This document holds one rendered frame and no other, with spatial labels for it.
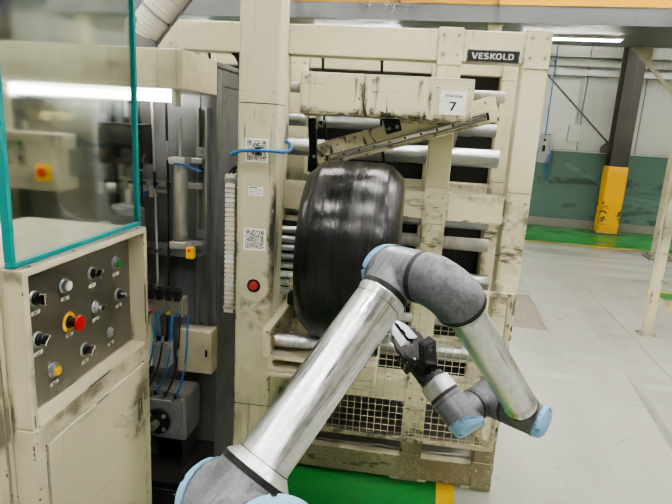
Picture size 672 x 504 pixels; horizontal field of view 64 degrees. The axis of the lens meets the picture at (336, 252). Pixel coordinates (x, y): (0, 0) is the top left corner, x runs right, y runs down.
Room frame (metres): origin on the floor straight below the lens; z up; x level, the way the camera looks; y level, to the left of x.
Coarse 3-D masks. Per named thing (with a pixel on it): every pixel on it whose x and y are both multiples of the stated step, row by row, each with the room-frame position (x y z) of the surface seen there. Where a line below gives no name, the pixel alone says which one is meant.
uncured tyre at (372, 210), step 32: (320, 192) 1.60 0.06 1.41; (352, 192) 1.59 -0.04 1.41; (384, 192) 1.59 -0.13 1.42; (320, 224) 1.54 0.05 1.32; (352, 224) 1.53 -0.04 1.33; (384, 224) 1.53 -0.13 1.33; (320, 256) 1.51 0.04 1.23; (352, 256) 1.50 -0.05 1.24; (320, 288) 1.51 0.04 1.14; (352, 288) 1.50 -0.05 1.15; (320, 320) 1.56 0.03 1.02
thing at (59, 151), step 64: (0, 0) 1.11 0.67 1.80; (64, 0) 1.31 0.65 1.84; (128, 0) 1.60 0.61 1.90; (0, 64) 1.10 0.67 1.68; (64, 64) 1.30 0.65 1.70; (128, 64) 1.59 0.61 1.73; (0, 128) 1.08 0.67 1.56; (64, 128) 1.29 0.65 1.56; (128, 128) 1.58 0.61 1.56; (0, 192) 1.08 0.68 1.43; (64, 192) 1.27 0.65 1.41; (128, 192) 1.57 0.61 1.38
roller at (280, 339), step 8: (280, 336) 1.67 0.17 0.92; (288, 336) 1.67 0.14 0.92; (296, 336) 1.67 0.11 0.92; (304, 336) 1.67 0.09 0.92; (312, 336) 1.67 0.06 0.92; (280, 344) 1.66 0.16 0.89; (288, 344) 1.66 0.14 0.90; (296, 344) 1.65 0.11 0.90; (304, 344) 1.65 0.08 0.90; (312, 344) 1.65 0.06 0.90; (376, 352) 1.62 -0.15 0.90
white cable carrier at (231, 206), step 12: (228, 204) 1.77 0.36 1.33; (228, 216) 1.81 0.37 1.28; (228, 228) 1.77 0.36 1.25; (228, 240) 1.78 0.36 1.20; (228, 252) 1.77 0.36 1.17; (228, 264) 1.77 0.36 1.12; (228, 276) 1.77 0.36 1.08; (228, 288) 1.77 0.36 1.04; (228, 300) 1.77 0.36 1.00; (228, 312) 1.77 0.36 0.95
